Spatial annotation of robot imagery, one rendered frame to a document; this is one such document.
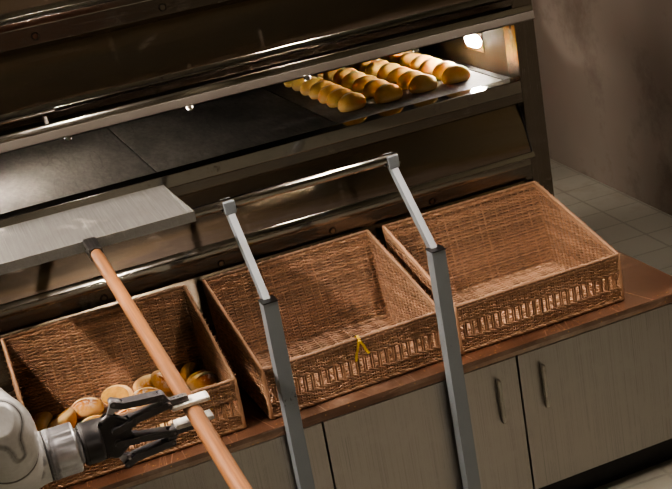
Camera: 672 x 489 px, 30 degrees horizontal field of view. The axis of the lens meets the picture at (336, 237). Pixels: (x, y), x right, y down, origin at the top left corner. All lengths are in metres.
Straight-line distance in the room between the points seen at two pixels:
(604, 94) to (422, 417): 3.18
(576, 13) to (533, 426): 3.19
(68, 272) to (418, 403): 1.06
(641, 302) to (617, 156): 2.70
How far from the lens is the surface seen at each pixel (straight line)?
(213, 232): 3.74
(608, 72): 6.34
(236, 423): 3.41
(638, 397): 3.92
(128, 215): 3.37
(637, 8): 5.98
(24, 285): 3.66
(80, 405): 3.66
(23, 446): 2.04
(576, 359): 3.75
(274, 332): 3.23
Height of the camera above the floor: 2.14
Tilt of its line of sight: 19 degrees down
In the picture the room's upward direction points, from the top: 10 degrees counter-clockwise
